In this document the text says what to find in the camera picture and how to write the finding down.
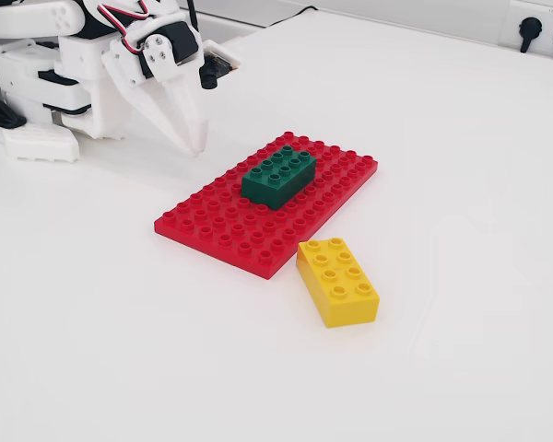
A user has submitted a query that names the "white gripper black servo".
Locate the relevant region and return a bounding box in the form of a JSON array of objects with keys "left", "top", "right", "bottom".
[{"left": 100, "top": 11, "right": 209, "bottom": 159}]

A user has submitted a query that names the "yellow lego brick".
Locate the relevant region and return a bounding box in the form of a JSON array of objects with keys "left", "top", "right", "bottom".
[{"left": 296, "top": 237, "right": 381, "bottom": 329}]

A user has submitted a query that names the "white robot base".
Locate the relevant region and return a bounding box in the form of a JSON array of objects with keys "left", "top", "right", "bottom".
[{"left": 0, "top": 39, "right": 81, "bottom": 163}]

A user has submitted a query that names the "red lego baseplate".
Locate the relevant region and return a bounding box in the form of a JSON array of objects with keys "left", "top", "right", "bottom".
[{"left": 153, "top": 130, "right": 380, "bottom": 281}]

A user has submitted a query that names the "green lego brick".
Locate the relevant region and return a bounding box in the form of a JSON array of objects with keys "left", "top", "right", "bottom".
[{"left": 241, "top": 145, "right": 318, "bottom": 212}]

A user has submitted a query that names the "black power plug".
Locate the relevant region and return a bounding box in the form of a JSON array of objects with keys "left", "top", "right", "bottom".
[{"left": 517, "top": 17, "right": 544, "bottom": 54}]

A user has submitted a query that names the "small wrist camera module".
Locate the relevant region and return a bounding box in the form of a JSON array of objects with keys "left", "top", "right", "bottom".
[{"left": 197, "top": 39, "right": 242, "bottom": 91}]

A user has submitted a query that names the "red white black servo wire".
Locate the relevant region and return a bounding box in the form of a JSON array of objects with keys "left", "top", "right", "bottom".
[{"left": 96, "top": 0, "right": 151, "bottom": 52}]

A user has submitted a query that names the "black camera cable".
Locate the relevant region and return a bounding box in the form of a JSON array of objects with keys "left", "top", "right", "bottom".
[{"left": 186, "top": 0, "right": 202, "bottom": 33}]

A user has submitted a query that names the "thin black cable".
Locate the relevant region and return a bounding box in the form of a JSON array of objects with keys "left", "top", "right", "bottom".
[{"left": 257, "top": 5, "right": 318, "bottom": 29}]

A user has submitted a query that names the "thick black cable bundle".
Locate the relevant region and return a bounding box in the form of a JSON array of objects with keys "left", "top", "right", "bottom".
[{"left": 0, "top": 89, "right": 28, "bottom": 130}]

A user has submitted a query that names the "white wall socket strip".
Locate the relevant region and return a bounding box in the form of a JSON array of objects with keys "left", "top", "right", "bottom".
[{"left": 497, "top": 0, "right": 553, "bottom": 59}]

